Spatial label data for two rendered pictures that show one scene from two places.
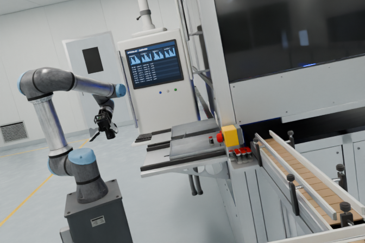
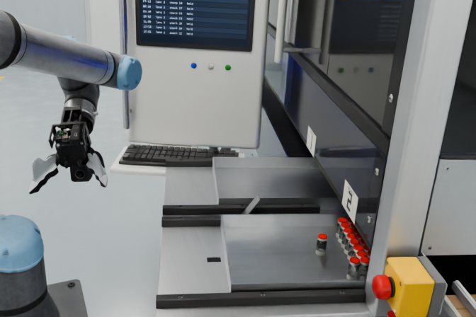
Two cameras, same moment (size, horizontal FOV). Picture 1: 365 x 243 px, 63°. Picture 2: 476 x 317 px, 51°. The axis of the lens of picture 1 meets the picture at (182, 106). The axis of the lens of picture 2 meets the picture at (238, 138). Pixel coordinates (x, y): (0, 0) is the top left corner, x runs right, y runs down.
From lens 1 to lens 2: 0.63 m
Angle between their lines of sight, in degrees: 14
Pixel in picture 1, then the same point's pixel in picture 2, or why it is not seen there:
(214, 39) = (449, 39)
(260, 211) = not seen: outside the picture
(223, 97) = (414, 187)
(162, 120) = (184, 124)
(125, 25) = not seen: outside the picture
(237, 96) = (445, 191)
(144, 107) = (151, 87)
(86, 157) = (20, 253)
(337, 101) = not seen: outside the picture
